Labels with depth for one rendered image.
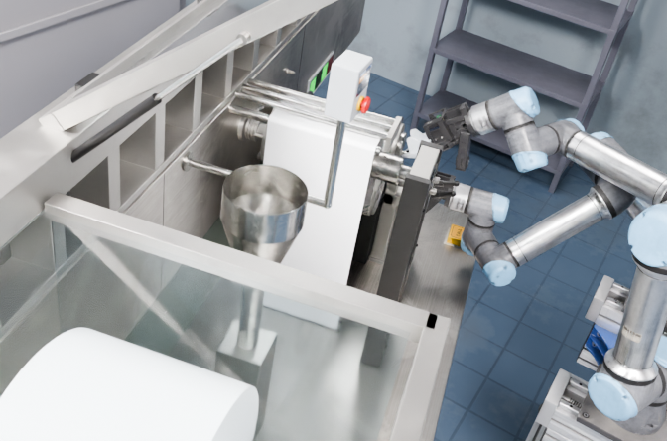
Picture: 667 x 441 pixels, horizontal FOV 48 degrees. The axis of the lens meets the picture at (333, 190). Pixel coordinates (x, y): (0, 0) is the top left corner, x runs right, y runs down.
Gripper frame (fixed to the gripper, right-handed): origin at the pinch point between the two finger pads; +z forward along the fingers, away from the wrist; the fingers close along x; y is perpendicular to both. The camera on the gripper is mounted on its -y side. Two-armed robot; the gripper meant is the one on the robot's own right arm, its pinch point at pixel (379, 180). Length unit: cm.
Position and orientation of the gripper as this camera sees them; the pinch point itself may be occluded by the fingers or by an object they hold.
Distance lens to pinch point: 209.1
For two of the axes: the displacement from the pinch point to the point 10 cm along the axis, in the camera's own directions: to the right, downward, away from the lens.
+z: -9.5, -2.8, 1.6
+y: 1.5, -8.1, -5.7
